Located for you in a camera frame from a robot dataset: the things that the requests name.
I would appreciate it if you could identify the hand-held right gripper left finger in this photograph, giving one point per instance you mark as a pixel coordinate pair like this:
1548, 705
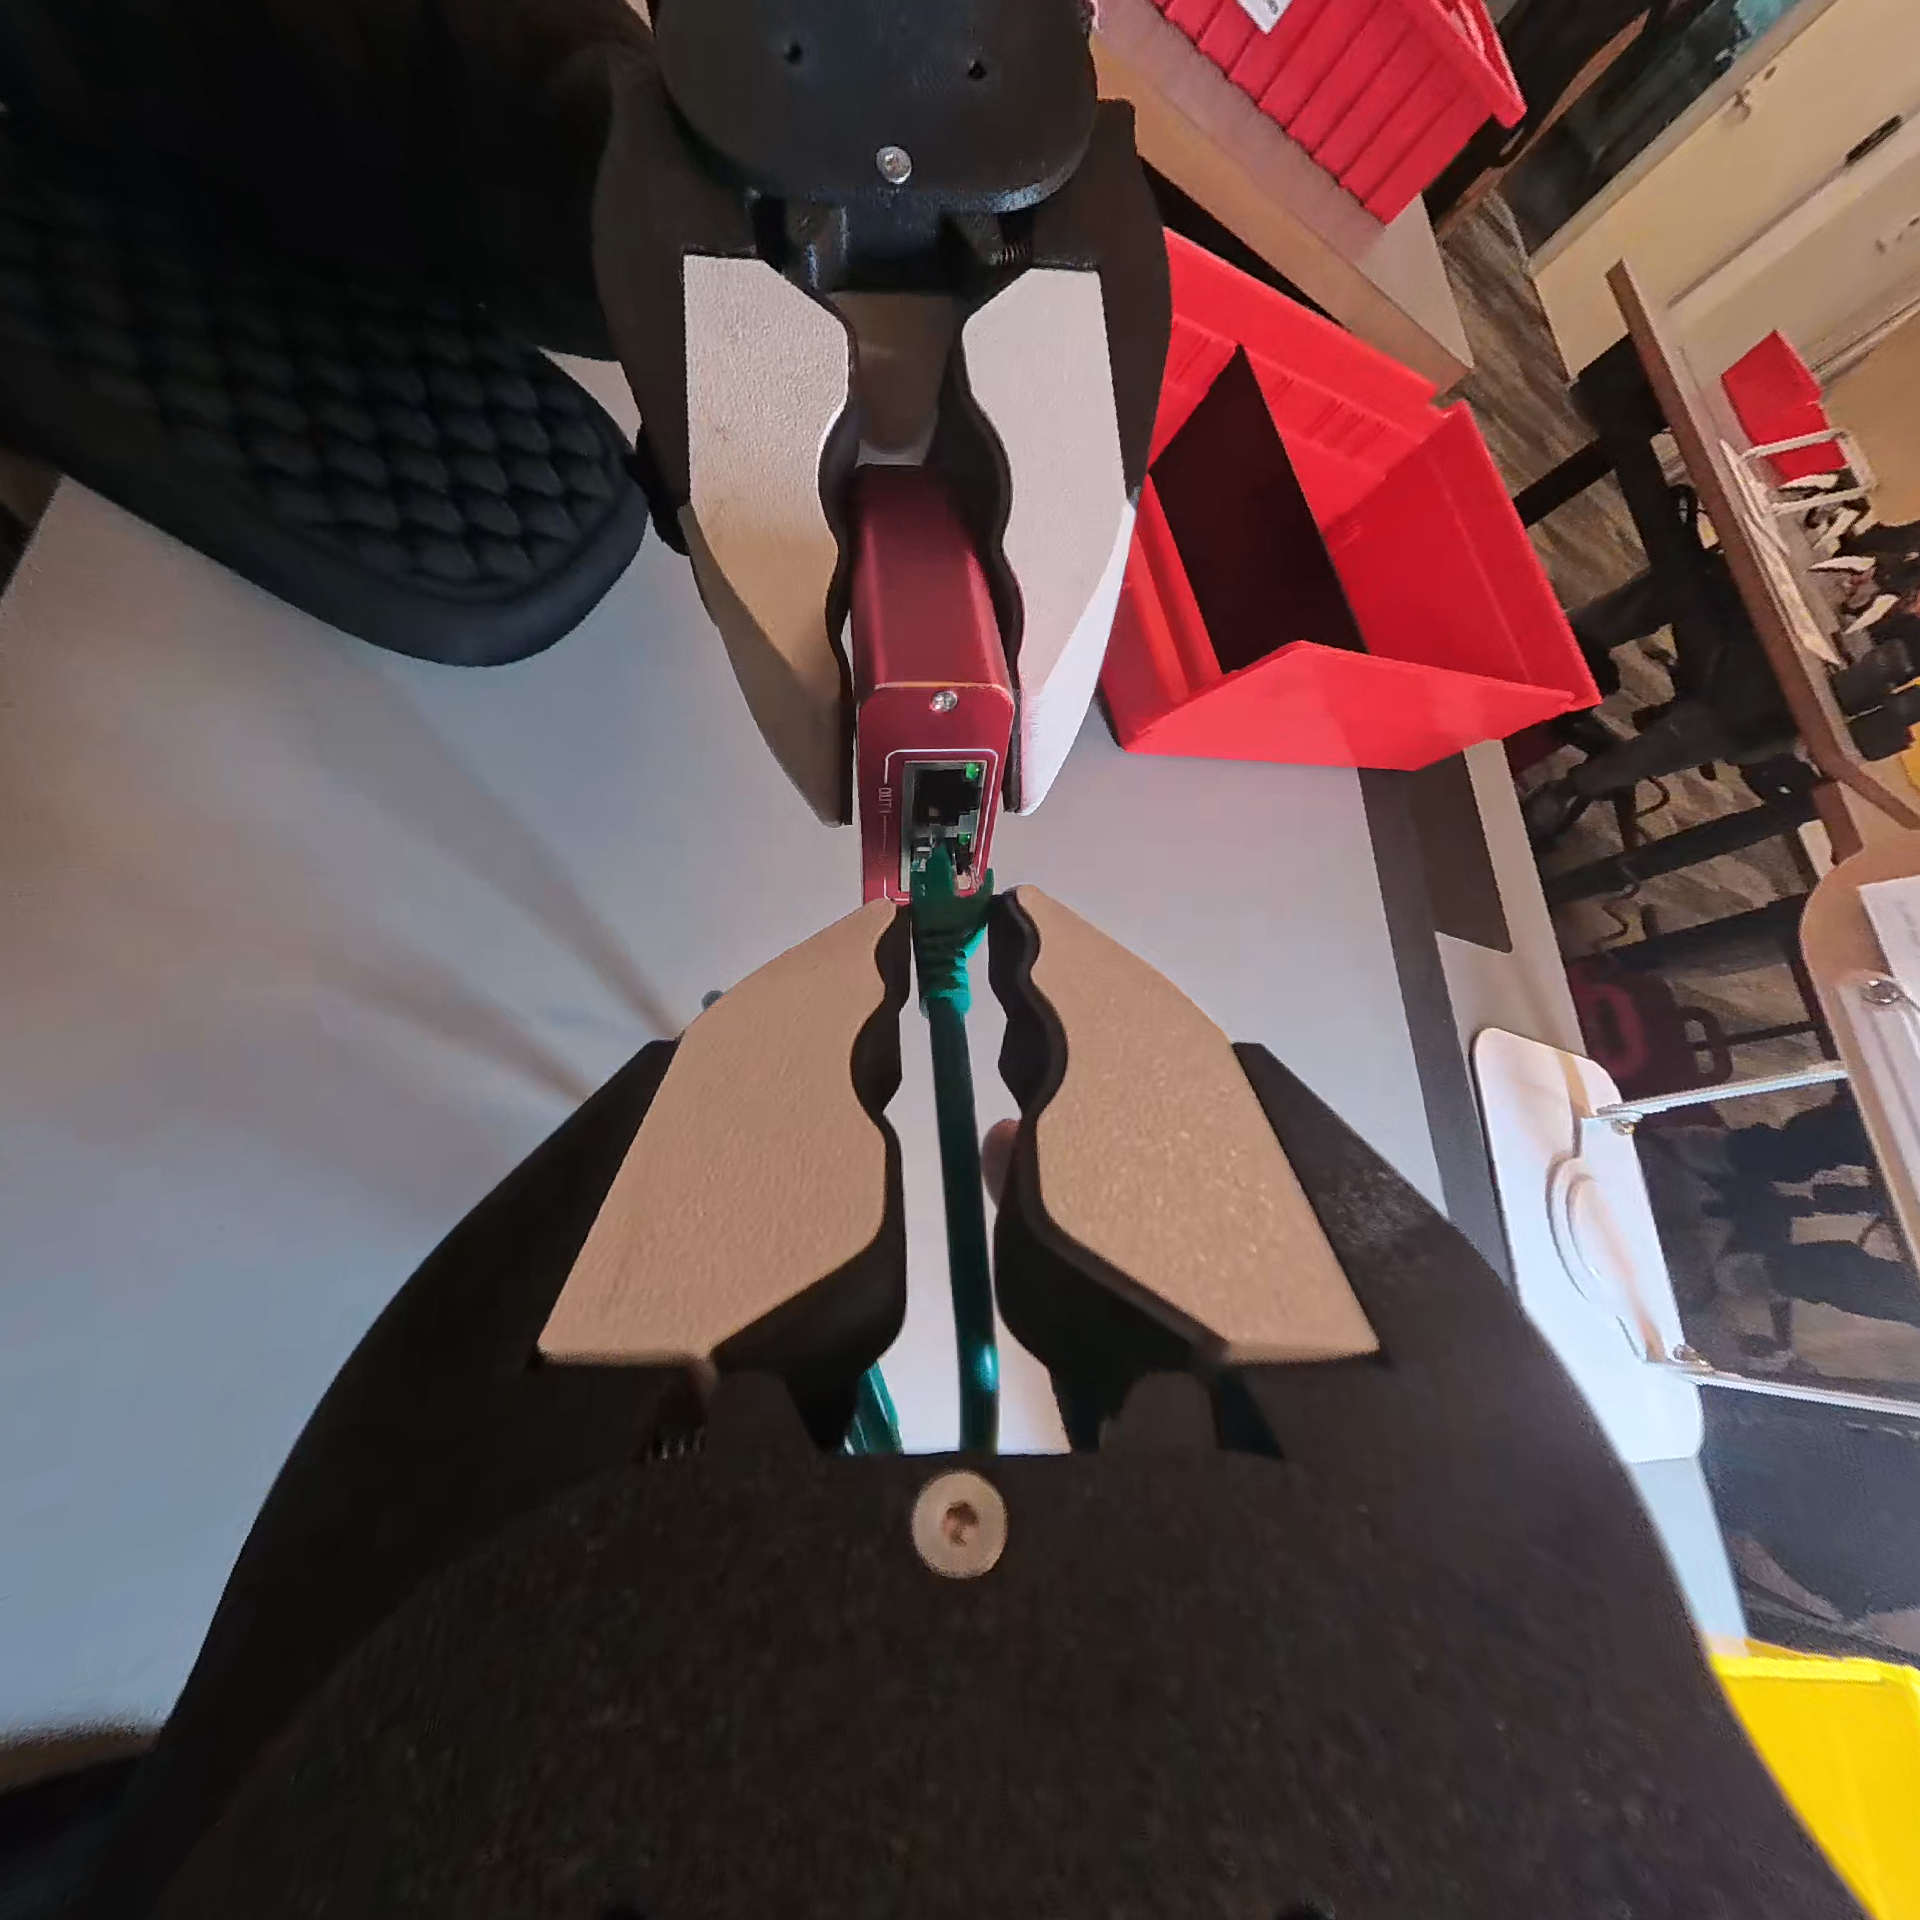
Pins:
735, 1183

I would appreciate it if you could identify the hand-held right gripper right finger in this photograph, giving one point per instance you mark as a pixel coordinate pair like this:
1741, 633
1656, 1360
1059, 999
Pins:
1185, 1183

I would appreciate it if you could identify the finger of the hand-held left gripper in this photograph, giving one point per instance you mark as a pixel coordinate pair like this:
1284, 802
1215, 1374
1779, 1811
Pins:
1063, 479
748, 452

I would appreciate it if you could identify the red ethernet splitter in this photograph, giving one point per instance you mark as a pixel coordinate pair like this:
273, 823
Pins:
922, 600

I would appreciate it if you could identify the red plastic bin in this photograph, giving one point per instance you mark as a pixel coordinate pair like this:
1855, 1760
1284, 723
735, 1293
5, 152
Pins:
1351, 718

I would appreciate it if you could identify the yellow plastic bin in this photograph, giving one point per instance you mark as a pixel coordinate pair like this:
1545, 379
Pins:
1829, 1768

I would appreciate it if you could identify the black bin divider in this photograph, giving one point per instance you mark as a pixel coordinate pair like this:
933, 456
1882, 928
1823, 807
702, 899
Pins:
1248, 522

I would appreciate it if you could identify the long red ribbed tray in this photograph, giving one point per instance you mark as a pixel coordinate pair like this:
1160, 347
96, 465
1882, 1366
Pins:
1351, 74

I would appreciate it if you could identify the small red bin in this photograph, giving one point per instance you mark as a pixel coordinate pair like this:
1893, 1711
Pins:
1779, 390

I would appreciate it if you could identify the white cabinet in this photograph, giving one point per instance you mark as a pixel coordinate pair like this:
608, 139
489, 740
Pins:
1726, 181

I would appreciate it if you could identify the wooden work table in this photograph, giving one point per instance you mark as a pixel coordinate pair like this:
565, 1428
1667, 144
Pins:
1870, 788

